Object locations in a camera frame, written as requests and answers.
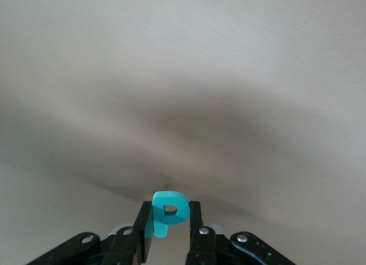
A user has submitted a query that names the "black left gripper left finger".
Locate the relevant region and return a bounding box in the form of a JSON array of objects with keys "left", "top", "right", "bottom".
[{"left": 27, "top": 200, "right": 156, "bottom": 265}]

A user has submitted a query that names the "teal foam letter p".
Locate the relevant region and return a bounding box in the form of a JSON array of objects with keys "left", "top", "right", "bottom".
[{"left": 144, "top": 190, "right": 190, "bottom": 239}]

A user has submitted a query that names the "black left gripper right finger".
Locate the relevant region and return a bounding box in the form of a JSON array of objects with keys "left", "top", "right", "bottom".
[{"left": 185, "top": 200, "right": 295, "bottom": 265}]

